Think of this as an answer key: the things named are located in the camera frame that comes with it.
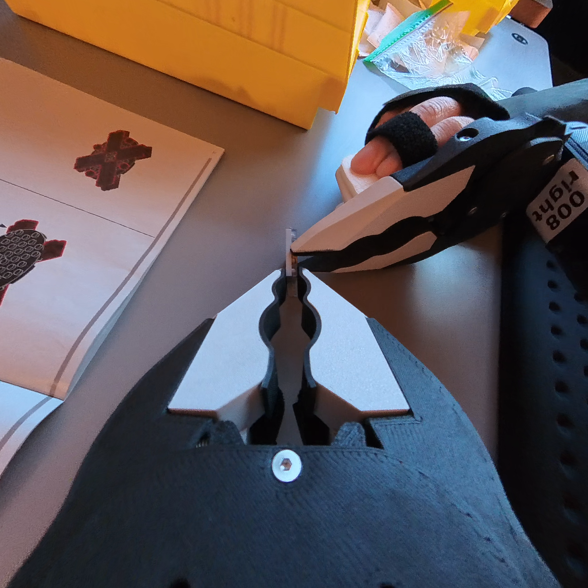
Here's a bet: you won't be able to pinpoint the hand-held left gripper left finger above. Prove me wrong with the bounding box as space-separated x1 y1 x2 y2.
168 270 282 445

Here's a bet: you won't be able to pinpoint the person's right forearm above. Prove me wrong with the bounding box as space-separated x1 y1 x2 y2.
507 78 588 138

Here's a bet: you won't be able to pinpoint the yellow plastic parts bin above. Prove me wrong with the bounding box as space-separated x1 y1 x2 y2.
7 0 370 130
427 0 520 37

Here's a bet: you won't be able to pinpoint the black perforated pad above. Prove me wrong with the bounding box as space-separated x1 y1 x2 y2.
498 225 588 588

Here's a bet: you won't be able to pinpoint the crumpled clear plastic bag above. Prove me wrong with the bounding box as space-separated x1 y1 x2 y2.
363 9 513 99

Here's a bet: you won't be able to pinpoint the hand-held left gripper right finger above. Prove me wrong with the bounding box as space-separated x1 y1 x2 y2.
296 268 410 445

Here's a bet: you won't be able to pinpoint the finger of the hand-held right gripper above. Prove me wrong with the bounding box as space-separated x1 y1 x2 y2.
289 163 477 256
301 230 438 275

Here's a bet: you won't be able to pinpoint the grey desk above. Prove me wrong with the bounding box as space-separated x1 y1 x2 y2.
0 0 552 529

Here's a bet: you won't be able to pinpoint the person's right hand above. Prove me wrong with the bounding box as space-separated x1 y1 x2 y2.
351 96 477 178

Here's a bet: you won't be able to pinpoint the instruction booklet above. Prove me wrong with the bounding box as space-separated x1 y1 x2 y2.
0 57 226 478

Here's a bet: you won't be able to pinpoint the brown paper bag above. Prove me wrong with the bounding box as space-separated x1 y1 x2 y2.
358 0 488 60

